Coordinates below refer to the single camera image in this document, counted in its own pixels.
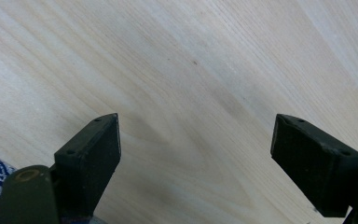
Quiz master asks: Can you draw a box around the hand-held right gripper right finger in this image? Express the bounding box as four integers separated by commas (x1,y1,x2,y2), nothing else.
270,113,358,218

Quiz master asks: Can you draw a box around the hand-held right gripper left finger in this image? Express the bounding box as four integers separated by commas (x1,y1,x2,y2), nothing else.
53,113,122,219

